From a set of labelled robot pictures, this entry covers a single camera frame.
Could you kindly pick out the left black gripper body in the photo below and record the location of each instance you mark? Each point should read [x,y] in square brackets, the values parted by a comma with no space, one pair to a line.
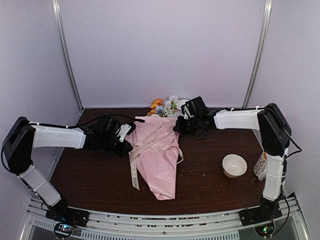
[120,151]

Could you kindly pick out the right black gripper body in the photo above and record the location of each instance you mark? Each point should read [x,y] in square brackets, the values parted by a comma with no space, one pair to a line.
[189,127]

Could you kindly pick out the cream printed ribbon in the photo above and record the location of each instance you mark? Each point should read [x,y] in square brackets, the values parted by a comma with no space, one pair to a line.
[135,170]

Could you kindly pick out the white flower stem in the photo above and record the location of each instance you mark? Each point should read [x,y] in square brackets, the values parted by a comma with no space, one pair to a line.
[173,107]

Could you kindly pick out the blue hydrangea flower stem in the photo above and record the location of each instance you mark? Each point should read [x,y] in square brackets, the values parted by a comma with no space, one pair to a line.
[160,110]

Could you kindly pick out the pink wrapping paper sheet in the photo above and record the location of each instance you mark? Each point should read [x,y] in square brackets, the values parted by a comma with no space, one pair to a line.
[157,155]

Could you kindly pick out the orange flower stem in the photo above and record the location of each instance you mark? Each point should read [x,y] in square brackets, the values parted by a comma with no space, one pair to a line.
[156,103]

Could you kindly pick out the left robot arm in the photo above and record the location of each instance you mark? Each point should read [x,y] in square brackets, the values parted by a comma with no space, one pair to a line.
[102,133]

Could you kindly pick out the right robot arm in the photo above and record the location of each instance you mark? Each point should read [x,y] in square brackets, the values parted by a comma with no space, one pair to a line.
[275,133]

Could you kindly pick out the round white bowl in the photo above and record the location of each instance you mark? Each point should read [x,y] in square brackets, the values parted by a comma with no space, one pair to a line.
[234,166]

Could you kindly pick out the white mug yellow inside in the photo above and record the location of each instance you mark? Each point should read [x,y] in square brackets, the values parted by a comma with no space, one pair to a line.
[260,168]

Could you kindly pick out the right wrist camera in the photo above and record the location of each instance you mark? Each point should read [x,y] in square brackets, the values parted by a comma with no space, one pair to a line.
[186,112]

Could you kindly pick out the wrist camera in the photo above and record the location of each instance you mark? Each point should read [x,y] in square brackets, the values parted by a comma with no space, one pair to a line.
[125,130]
[186,112]

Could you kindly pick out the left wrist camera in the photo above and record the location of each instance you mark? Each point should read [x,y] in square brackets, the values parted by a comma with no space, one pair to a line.
[125,130]

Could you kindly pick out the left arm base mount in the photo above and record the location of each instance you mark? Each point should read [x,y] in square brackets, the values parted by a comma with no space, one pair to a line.
[73,217]

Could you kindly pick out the aluminium front rail base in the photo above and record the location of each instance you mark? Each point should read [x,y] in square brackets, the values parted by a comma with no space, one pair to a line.
[225,225]

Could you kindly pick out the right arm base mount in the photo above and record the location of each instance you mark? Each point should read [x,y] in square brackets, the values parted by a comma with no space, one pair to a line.
[256,215]

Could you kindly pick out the right aluminium frame post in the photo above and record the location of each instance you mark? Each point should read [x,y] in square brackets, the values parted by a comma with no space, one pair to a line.
[263,36]

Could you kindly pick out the aluminium frame post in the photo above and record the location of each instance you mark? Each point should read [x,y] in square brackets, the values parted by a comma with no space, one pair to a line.
[65,53]
[263,36]

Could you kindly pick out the left aluminium frame post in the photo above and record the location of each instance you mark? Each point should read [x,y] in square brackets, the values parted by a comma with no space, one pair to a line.
[65,53]

